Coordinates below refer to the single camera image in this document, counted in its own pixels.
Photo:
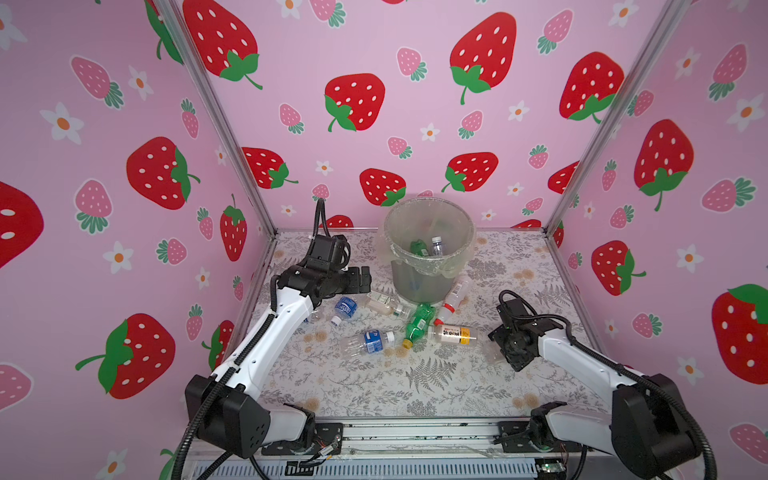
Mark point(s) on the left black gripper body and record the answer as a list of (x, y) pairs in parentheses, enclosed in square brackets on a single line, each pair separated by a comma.
[(347, 282)]

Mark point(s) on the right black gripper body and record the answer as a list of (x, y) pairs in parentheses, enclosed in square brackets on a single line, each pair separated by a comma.
[(506, 347)]

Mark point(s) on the green bottle yellow cap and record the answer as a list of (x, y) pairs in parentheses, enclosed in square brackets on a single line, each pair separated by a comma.
[(419, 248)]

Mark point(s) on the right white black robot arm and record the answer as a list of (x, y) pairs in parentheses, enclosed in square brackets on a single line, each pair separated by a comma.
[(647, 425)]

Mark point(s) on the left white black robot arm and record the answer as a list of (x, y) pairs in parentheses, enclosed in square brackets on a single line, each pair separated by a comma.
[(224, 408)]

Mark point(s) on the green bottle near bin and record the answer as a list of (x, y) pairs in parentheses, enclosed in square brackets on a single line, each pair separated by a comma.
[(417, 327)]

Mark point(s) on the grey mesh waste bin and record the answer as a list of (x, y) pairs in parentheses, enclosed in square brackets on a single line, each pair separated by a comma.
[(419, 288)]

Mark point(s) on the Pocari Sweat bottle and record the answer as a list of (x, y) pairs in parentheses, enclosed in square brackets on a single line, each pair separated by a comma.
[(344, 310)]

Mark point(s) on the clear bottle white green label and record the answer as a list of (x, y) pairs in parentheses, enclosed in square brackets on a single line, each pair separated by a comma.
[(388, 305)]

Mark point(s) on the bottle yellow white label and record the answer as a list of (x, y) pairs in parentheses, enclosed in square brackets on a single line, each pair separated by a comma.
[(452, 334)]

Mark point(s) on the white bottle red cap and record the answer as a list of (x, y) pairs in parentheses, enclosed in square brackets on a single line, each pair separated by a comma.
[(453, 299)]

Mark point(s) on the clear bottle blue label centre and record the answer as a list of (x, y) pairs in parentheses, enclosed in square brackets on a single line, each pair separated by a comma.
[(369, 342)]

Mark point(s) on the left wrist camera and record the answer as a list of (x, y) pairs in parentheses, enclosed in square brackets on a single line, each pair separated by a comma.
[(328, 253)]

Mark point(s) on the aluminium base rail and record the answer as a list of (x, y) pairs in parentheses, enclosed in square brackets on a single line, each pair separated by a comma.
[(426, 448)]

